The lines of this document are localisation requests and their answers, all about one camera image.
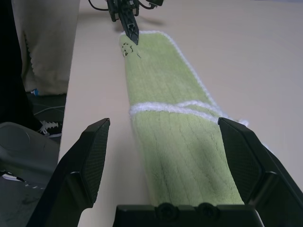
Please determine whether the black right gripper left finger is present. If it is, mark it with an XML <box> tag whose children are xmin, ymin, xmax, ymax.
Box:
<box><xmin>25</xmin><ymin>117</ymin><xmax>111</xmax><ymax>227</ymax></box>

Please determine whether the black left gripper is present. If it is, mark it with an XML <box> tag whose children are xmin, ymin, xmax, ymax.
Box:
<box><xmin>106</xmin><ymin>0</ymin><xmax>141</xmax><ymax>45</ymax></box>

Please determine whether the black and white sneaker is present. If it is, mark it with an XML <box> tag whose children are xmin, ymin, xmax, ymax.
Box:
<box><xmin>37</xmin><ymin>120</ymin><xmax>63</xmax><ymax>138</ymax></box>

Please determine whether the bystander black trouser leg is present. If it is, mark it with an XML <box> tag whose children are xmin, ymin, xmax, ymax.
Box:
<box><xmin>0</xmin><ymin>0</ymin><xmax>42</xmax><ymax>128</ymax></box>

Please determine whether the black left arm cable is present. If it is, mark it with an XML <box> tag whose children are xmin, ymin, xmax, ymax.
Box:
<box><xmin>88</xmin><ymin>0</ymin><xmax>112</xmax><ymax>12</ymax></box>

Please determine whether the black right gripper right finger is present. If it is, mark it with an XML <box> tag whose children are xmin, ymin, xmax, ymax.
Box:
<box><xmin>217</xmin><ymin>117</ymin><xmax>303</xmax><ymax>227</ymax></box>

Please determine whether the green towel with white trim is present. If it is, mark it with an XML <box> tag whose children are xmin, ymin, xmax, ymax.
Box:
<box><xmin>118</xmin><ymin>30</ymin><xmax>250</xmax><ymax>206</ymax></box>

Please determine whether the beige fabric cover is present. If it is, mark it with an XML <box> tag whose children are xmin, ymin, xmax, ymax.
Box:
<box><xmin>13</xmin><ymin>0</ymin><xmax>80</xmax><ymax>96</ymax></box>

